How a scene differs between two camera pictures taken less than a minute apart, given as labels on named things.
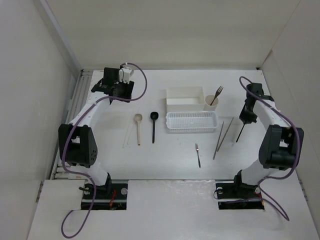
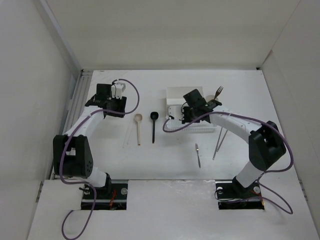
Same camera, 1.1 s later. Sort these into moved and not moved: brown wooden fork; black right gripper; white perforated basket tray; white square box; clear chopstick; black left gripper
Moved: black left gripper; black right gripper
Not moved: white square box; brown wooden fork; clear chopstick; white perforated basket tray
